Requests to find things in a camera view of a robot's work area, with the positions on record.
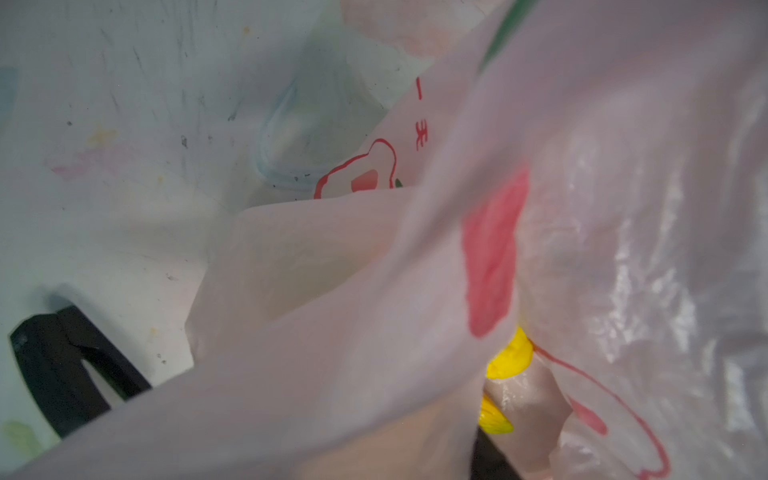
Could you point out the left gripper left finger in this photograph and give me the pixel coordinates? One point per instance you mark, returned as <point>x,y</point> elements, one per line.
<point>51,351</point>

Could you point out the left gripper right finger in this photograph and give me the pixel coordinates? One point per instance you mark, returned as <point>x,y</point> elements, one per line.
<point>488,463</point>

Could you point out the yellow fake lemon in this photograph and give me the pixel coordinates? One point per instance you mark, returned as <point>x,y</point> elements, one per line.
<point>513,359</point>

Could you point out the pink plastic bag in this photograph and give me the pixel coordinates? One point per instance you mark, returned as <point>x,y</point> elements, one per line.
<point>580,183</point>

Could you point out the yellow fake banana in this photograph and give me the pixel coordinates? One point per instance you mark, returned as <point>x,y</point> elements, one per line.
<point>491,419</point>

